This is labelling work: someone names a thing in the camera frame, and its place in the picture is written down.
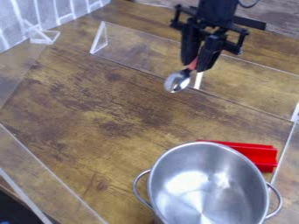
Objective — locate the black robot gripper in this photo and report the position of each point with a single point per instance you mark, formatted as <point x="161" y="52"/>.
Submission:
<point x="208" y="31"/>

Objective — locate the pink handled metal spoon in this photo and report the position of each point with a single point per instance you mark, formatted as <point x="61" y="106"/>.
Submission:
<point x="177" y="80"/>

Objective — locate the black strip on table edge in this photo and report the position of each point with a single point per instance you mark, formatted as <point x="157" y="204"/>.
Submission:
<point x="252" y="22"/>

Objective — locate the red plastic block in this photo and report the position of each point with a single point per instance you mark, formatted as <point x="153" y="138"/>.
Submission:
<point x="253" y="155"/>

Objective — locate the stainless steel pot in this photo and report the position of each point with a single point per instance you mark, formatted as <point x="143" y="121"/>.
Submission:
<point x="203" y="183"/>

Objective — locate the clear acrylic triangle bracket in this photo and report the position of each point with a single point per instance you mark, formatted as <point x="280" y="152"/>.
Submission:
<point x="100" y="40"/>

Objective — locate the clear acrylic corner bracket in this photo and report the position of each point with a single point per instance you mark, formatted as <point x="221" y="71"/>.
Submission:
<point x="38" y="36"/>

